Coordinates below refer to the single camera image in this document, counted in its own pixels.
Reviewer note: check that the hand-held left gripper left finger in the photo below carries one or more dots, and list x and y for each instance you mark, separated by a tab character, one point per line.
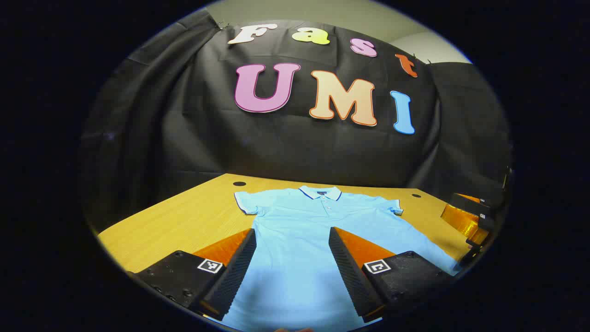
235	272

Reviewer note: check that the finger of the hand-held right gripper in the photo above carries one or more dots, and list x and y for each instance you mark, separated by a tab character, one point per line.
461	220
486	202

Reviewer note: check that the light blue T-shirt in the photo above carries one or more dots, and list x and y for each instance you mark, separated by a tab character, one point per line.
295	230

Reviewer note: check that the black backdrop cloth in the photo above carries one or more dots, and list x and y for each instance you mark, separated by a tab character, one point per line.
184	138

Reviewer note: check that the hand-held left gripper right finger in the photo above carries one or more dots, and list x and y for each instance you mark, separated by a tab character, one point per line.
350	276

